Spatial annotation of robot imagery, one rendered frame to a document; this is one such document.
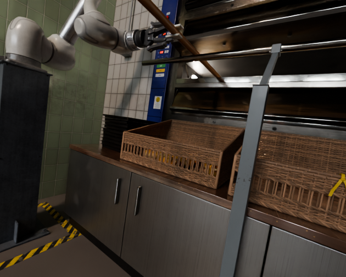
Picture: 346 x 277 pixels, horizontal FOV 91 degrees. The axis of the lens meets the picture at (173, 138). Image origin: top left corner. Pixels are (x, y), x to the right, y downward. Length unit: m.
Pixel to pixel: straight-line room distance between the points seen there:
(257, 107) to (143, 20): 1.56
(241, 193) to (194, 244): 0.30
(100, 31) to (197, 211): 0.84
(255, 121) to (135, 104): 1.27
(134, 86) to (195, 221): 1.34
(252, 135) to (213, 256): 0.45
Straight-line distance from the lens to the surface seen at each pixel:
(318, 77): 1.20
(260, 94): 0.56
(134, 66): 1.79
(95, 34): 0.91
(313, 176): 0.65
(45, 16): 1.90
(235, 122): 1.17
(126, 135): 0.95
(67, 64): 1.48
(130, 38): 0.96
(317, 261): 0.67
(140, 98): 1.62
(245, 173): 0.55
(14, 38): 1.33
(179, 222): 0.76
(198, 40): 1.30
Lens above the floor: 0.80
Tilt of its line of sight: 4 degrees down
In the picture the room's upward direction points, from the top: 8 degrees clockwise
